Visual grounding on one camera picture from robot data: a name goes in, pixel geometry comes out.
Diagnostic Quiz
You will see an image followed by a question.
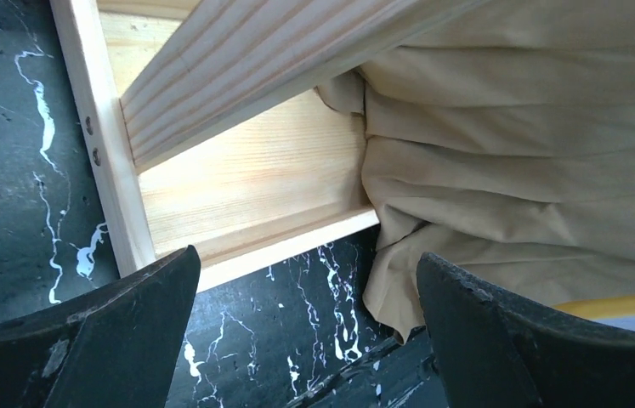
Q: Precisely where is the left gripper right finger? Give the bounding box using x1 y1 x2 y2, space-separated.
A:
417 252 635 407

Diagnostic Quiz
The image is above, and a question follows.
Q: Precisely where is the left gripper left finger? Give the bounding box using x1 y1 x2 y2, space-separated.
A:
0 246 201 407

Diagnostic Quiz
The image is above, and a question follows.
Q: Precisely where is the brown skirt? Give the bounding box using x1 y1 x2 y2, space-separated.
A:
317 1 635 340

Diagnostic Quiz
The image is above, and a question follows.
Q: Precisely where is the yellow skirt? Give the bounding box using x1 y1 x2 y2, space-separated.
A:
553 295 635 320

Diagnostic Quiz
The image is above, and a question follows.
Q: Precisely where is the wooden clothes rack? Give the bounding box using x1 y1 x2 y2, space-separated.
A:
51 1 477 290

